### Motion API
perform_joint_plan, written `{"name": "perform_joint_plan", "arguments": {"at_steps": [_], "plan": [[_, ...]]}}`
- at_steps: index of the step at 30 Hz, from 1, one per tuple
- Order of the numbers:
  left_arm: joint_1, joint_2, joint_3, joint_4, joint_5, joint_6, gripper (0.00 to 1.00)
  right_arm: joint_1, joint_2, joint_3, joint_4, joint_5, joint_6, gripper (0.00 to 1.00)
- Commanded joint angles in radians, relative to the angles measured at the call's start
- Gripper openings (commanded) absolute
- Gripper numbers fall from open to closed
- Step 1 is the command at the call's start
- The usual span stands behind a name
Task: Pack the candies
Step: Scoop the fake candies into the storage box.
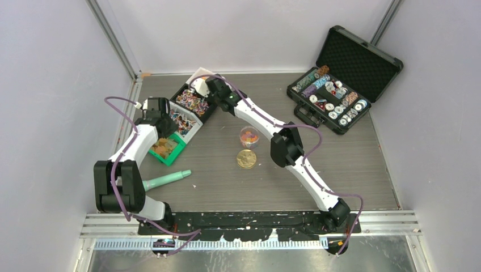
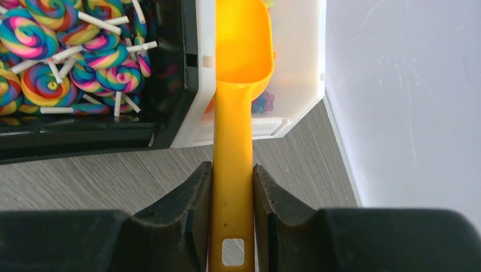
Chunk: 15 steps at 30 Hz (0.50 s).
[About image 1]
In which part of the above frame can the green bin with candies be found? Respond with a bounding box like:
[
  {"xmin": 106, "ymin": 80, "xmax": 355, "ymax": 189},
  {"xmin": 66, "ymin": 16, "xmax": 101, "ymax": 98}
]
[{"xmin": 149, "ymin": 133, "xmax": 186, "ymax": 166}]

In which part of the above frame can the clear plastic jar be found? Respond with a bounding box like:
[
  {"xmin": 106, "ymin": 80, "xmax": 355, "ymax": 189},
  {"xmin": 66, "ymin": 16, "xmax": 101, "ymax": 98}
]
[{"xmin": 239, "ymin": 126, "xmax": 259, "ymax": 150}]

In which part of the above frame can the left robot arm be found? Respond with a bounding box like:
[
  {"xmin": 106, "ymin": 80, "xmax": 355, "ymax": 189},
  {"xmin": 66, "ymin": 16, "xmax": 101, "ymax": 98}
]
[{"xmin": 93, "ymin": 96, "xmax": 178, "ymax": 235}]

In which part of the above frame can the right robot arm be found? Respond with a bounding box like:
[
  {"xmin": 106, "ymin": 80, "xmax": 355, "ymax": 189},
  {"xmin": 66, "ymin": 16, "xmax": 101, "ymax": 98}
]
[{"xmin": 205, "ymin": 75, "xmax": 351, "ymax": 233}]

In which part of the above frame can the white bin with gummy candies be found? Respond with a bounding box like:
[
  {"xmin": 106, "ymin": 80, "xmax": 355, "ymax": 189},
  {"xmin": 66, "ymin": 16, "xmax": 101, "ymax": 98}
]
[{"xmin": 185, "ymin": 67, "xmax": 215, "ymax": 85}]

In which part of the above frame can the white bin with wrapped candies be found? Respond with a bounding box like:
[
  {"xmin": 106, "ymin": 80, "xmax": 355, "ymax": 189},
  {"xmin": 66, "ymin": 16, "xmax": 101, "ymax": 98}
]
[{"xmin": 170, "ymin": 101, "xmax": 203, "ymax": 143}]

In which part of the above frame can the black bin with lollipops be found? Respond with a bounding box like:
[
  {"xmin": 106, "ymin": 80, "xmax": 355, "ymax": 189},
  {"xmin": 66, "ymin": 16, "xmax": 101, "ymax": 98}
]
[{"xmin": 170, "ymin": 84, "xmax": 217, "ymax": 123}]

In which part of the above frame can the mint green pen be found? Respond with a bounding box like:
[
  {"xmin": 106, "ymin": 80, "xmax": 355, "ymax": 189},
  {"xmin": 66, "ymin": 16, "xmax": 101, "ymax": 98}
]
[{"xmin": 142, "ymin": 170, "xmax": 192, "ymax": 192}]

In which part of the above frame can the gold jar lid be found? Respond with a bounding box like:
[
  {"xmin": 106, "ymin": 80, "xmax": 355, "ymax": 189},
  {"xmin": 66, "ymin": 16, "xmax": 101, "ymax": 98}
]
[{"xmin": 236, "ymin": 149, "xmax": 257, "ymax": 169}]

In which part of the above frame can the black poker chip case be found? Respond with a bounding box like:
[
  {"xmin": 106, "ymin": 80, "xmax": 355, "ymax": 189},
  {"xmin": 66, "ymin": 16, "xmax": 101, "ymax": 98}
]
[{"xmin": 286, "ymin": 25, "xmax": 404, "ymax": 135}]

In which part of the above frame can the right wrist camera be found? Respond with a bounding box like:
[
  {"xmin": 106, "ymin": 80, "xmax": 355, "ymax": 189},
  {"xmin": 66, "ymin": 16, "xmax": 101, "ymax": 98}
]
[{"xmin": 191, "ymin": 77, "xmax": 210, "ymax": 97}]

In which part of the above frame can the aluminium frame rail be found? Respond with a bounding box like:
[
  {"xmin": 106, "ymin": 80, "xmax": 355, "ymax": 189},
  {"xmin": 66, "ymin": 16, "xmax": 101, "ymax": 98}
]
[{"xmin": 86, "ymin": 0, "xmax": 138, "ymax": 82}]

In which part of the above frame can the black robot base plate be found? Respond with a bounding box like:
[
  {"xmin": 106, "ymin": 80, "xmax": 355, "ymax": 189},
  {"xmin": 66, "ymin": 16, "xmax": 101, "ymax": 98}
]
[{"xmin": 138, "ymin": 211, "xmax": 361, "ymax": 242}]

